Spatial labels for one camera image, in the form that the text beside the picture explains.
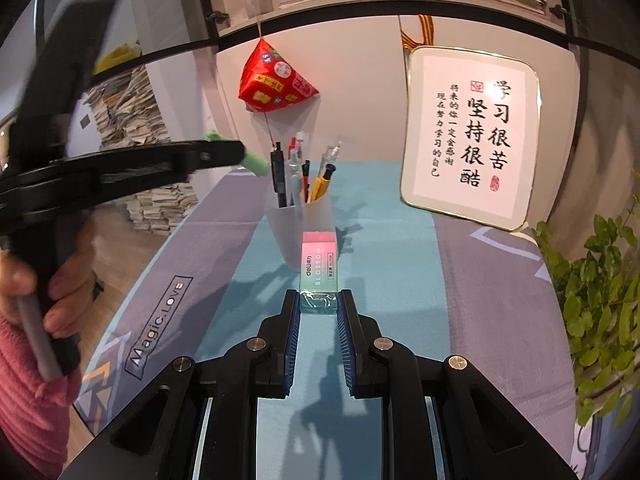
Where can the pile of stacked books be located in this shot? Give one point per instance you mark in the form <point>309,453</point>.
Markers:
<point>140,115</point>

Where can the grey wall switch plate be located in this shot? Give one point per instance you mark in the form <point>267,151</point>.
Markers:
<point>85,122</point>

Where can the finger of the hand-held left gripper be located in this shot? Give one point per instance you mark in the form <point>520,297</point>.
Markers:
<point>200,155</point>
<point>145,180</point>

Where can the striped hanging ribbon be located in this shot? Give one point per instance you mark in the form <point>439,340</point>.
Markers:
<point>420,32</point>

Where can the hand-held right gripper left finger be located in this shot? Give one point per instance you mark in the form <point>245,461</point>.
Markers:
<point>294,332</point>

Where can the framed calligraphy sign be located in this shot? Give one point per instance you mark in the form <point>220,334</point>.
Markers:
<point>470,135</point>

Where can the red hanging ornament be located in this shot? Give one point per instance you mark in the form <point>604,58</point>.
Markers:
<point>270,80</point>

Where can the person's left hand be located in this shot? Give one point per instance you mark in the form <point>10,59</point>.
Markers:
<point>70,290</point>

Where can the printed desk mat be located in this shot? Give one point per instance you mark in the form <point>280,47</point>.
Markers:
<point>400,280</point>

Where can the person's left forearm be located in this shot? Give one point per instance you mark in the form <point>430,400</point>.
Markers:
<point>30,410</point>

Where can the pink and green eraser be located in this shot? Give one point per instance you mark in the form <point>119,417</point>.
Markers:
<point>320,265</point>

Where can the black pen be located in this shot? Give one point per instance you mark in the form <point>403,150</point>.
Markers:
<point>278,175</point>

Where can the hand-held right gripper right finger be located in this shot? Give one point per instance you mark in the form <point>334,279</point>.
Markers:
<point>344,332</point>

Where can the clear pen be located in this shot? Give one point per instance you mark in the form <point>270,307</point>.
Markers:
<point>332,154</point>

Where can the green highlighter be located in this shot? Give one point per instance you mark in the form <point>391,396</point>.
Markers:
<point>255,165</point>

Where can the blue grey pen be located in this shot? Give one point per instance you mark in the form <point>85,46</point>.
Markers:
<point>296,185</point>

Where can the frosted plastic pen holder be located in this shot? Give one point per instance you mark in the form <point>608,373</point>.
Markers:
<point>302,230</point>

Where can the green potted plant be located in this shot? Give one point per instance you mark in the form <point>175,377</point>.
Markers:
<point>600,285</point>

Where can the yellow bag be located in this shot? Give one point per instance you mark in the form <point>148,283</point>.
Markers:
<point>117,57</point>

